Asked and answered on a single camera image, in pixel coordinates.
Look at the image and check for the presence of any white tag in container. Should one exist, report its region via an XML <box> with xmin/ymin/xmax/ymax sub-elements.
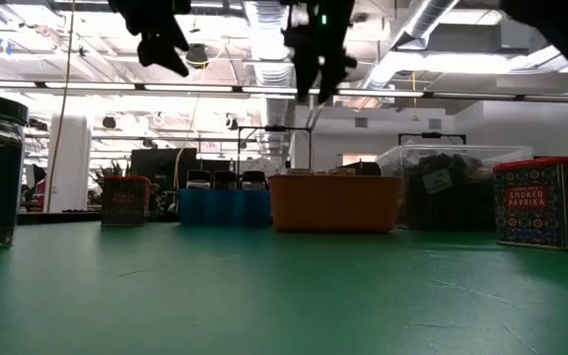
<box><xmin>421</xmin><ymin>168</ymin><xmax>455</xmax><ymax>196</ymax></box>

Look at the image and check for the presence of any small red-lid paprika tin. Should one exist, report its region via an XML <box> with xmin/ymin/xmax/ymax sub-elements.
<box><xmin>101</xmin><ymin>176</ymin><xmax>153</xmax><ymax>228</ymax></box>

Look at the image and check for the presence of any ribbed silver ceiling duct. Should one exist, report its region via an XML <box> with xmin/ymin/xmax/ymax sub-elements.
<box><xmin>243</xmin><ymin>0</ymin><xmax>299</xmax><ymax>152</ymax></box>

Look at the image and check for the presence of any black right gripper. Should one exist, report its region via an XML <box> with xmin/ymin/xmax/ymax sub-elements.
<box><xmin>280</xmin><ymin>0</ymin><xmax>359</xmax><ymax>106</ymax></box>

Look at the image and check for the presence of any blue plastic bin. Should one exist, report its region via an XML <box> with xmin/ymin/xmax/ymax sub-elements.
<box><xmin>177</xmin><ymin>188</ymin><xmax>272</xmax><ymax>229</ymax></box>

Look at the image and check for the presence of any person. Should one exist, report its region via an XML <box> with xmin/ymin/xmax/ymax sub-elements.
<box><xmin>26</xmin><ymin>164</ymin><xmax>48</xmax><ymax>212</ymax></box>

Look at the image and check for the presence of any long ceiling light bar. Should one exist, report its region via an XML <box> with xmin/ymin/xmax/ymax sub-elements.
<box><xmin>0</xmin><ymin>78</ymin><xmax>568</xmax><ymax>106</ymax></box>

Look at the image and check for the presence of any black box behind bin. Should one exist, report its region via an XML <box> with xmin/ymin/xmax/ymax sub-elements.
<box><xmin>355</xmin><ymin>161</ymin><xmax>383</xmax><ymax>178</ymax></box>

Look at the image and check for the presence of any hanging yellow rope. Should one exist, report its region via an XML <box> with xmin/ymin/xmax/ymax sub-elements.
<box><xmin>44</xmin><ymin>0</ymin><xmax>77</xmax><ymax>214</ymax></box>

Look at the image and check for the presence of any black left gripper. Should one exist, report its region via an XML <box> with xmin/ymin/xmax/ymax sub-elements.
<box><xmin>107</xmin><ymin>0</ymin><xmax>192</xmax><ymax>79</ymax></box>

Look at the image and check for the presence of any black background table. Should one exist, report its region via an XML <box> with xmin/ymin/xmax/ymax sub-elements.
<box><xmin>16</xmin><ymin>210</ymin><xmax>104</xmax><ymax>226</ymax></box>

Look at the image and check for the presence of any smooth silver ceiling duct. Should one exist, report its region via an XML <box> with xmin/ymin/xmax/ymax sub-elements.
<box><xmin>357</xmin><ymin>0</ymin><xmax>462</xmax><ymax>98</ymax></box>

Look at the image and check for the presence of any white column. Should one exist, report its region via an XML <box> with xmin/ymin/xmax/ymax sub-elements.
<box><xmin>45</xmin><ymin>113</ymin><xmax>93</xmax><ymax>214</ymax></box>

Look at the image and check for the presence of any clear plastic storage container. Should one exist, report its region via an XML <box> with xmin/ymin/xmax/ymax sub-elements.
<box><xmin>376</xmin><ymin>143</ymin><xmax>535</xmax><ymax>233</ymax></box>

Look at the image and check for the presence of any orange plastic bin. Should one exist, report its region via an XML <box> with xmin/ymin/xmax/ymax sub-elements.
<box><xmin>267</xmin><ymin>173</ymin><xmax>404</xmax><ymax>235</ymax></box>

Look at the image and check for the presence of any large smoked paprika tin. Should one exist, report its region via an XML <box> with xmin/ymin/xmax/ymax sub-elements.
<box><xmin>492</xmin><ymin>156</ymin><xmax>568</xmax><ymax>252</ymax></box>

